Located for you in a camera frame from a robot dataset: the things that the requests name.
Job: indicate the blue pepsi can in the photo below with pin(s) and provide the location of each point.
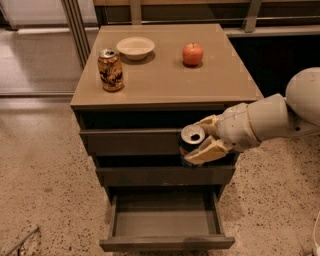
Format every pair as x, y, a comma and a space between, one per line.
190, 138

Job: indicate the metal window frame post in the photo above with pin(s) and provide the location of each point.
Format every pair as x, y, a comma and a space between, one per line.
75, 22

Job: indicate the grey drawer cabinet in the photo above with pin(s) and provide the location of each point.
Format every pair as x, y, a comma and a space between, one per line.
161, 92

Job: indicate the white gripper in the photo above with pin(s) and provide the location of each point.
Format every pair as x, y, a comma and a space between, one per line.
235, 128

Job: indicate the gold patterned drink can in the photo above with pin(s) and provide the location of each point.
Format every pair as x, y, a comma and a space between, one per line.
110, 70

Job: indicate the red apple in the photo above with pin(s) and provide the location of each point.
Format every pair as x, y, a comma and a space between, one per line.
192, 54

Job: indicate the grey middle drawer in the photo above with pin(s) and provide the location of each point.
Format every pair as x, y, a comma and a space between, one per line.
164, 176

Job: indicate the white bowl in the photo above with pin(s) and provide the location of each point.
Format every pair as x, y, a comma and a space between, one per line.
135, 48

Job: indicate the grey top drawer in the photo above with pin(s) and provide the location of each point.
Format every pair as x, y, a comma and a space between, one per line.
131, 142

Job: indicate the grey open bottom drawer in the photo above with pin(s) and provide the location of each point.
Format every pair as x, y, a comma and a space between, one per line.
165, 221

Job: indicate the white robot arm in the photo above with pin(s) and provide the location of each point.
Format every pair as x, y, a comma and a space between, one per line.
295, 113

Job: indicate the grey metal rod on floor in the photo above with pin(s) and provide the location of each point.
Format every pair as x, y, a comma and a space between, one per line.
16, 248

